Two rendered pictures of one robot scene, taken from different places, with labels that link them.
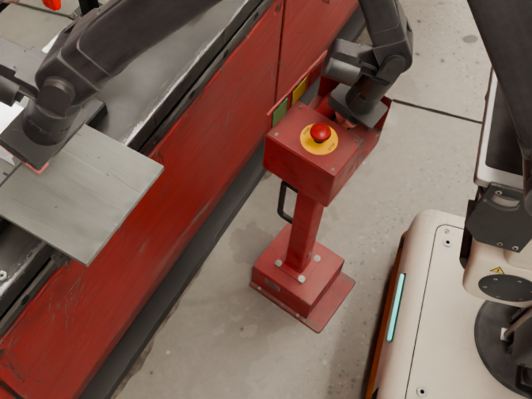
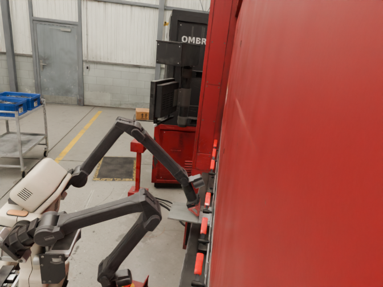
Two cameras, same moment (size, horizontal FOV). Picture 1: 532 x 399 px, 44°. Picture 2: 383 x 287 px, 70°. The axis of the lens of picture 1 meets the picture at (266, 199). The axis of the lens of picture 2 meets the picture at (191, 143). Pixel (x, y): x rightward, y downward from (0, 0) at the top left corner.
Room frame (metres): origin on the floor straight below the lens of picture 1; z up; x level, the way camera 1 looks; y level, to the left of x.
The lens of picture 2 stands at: (1.77, -0.22, 1.91)
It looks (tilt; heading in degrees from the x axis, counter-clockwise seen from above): 19 degrees down; 160
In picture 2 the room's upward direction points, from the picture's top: 6 degrees clockwise
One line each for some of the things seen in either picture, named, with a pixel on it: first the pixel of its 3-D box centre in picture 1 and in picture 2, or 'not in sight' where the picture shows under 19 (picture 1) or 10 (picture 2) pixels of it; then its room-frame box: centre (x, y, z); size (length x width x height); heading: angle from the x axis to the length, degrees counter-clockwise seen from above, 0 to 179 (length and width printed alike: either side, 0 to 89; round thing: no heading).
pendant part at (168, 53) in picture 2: not in sight; (176, 88); (-0.83, 0.51, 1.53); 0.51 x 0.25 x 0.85; 142
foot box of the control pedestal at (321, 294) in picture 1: (304, 275); not in sight; (0.76, -0.13, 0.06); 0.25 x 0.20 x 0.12; 59
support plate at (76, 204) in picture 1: (51, 172); (192, 213); (0.47, 0.31, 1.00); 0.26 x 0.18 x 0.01; 65
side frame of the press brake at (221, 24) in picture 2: not in sight; (243, 143); (-0.27, 1.01, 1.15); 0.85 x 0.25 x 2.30; 65
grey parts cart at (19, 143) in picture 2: not in sight; (12, 134); (-2.55, -1.37, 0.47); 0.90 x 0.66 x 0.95; 168
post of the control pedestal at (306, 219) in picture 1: (307, 215); not in sight; (0.77, -0.10, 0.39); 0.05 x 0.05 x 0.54; 59
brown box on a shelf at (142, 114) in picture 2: not in sight; (143, 113); (-1.72, 0.35, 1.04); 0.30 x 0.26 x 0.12; 168
